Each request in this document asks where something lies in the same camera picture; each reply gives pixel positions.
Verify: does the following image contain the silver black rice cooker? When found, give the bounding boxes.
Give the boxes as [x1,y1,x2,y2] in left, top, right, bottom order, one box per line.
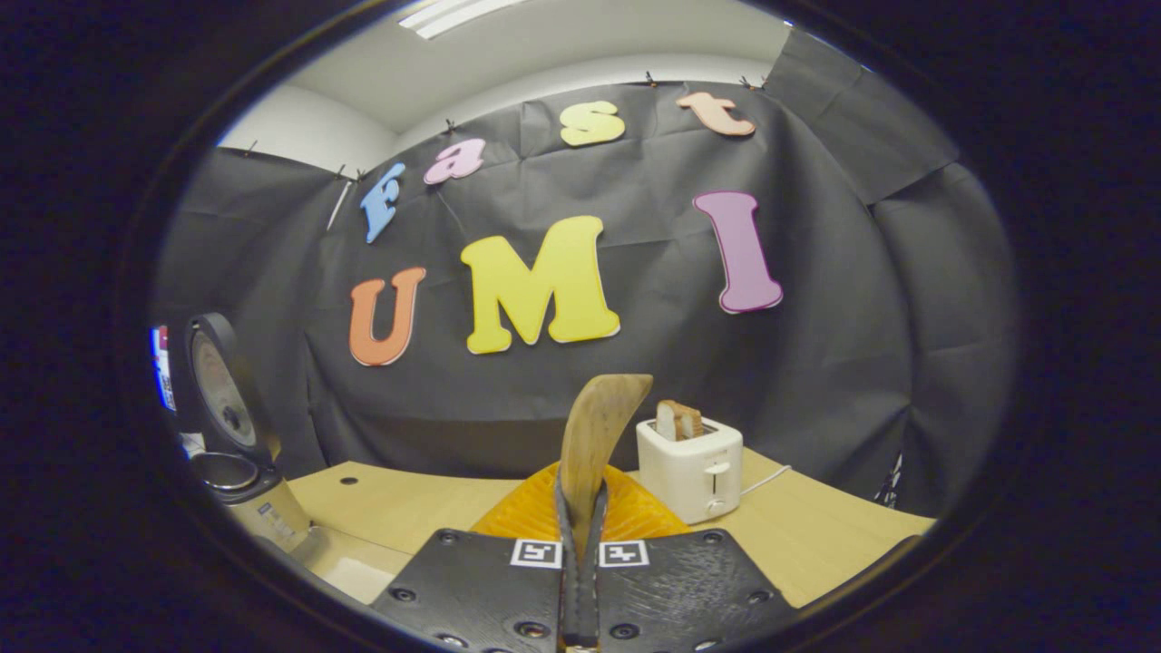
[186,313,314,554]

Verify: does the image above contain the white toaster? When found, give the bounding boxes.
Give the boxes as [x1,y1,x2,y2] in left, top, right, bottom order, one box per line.
[635,415,745,525]

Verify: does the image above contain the long ceiling light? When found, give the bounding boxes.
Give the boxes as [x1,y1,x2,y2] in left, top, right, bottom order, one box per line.
[399,0,527,40]

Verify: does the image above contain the toasted bread slice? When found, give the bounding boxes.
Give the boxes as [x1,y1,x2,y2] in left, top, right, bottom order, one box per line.
[655,400,705,443]

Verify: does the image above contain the wooden spoon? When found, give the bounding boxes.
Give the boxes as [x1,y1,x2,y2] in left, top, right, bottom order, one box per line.
[560,374,654,559]

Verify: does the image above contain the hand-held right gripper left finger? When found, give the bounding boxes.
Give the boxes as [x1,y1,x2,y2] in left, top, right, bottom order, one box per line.
[372,463,586,653]

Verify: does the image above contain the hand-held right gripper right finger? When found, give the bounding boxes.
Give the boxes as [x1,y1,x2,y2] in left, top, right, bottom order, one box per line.
[580,467,799,653]

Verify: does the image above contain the computer monitor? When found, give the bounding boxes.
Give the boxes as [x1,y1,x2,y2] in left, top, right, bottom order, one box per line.
[150,325,179,414]

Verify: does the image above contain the white toaster cable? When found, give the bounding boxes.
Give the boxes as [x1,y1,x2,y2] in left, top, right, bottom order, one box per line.
[741,465,793,497]

